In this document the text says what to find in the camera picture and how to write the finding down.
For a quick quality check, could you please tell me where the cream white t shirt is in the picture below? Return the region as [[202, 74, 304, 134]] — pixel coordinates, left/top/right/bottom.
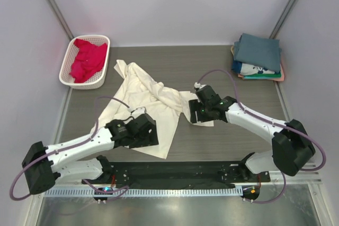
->
[[88, 59, 215, 160]]

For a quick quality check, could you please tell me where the white perforated plastic basket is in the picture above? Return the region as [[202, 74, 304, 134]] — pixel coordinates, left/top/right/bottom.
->
[[59, 35, 110, 89]]

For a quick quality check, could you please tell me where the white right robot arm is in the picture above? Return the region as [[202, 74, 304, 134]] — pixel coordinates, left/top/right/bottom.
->
[[189, 83, 315, 182]]

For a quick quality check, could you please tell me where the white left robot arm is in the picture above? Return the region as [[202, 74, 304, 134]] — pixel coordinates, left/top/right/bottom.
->
[[22, 113, 158, 195]]

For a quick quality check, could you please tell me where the folded white blue patterned shirt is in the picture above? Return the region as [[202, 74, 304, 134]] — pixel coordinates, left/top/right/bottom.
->
[[231, 60, 276, 76]]

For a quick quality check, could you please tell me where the folded green t shirt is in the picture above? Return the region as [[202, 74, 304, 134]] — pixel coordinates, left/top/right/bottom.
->
[[242, 73, 284, 81]]

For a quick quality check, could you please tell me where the folded grey-blue t shirt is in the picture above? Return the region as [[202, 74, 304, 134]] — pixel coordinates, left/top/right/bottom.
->
[[234, 33, 281, 73]]

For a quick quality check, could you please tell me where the red t shirt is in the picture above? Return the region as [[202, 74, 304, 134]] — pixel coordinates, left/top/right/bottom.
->
[[69, 39, 108, 83]]

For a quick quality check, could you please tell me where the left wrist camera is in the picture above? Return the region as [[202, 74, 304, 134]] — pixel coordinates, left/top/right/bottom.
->
[[128, 107, 147, 117]]

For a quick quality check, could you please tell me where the slotted grey cable duct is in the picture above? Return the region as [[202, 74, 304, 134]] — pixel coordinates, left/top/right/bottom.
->
[[44, 186, 243, 197]]

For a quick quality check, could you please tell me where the right aluminium frame post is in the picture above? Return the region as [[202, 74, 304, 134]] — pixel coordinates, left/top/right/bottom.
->
[[270, 0, 298, 39]]

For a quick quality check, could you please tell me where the aluminium frame post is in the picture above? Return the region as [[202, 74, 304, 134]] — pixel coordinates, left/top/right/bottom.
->
[[46, 0, 74, 40], [270, 0, 298, 39]]

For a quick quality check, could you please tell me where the aluminium extrusion rail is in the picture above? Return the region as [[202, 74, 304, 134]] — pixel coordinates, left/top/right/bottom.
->
[[269, 170, 322, 184]]

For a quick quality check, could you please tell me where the left aluminium frame post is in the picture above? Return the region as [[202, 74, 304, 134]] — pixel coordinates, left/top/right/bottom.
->
[[46, 0, 74, 40]]

